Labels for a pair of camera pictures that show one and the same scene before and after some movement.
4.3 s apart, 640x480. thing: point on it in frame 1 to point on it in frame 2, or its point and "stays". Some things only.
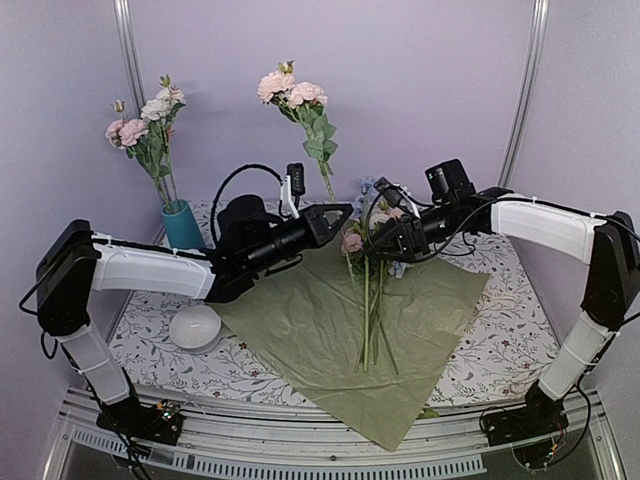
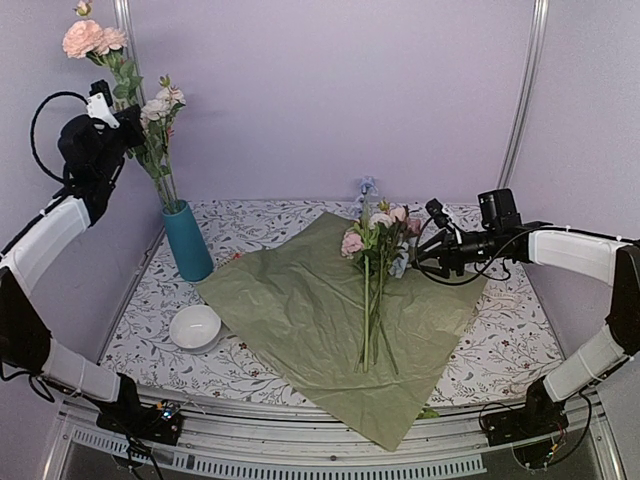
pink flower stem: (304, 102) to (104, 46)
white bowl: (195, 329) stays
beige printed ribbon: (497, 295) stays
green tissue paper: (366, 341) stays
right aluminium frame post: (527, 92) stays
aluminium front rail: (448, 444) stays
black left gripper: (319, 229) to (131, 117)
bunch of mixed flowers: (359, 240) stays
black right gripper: (410, 238) to (450, 256)
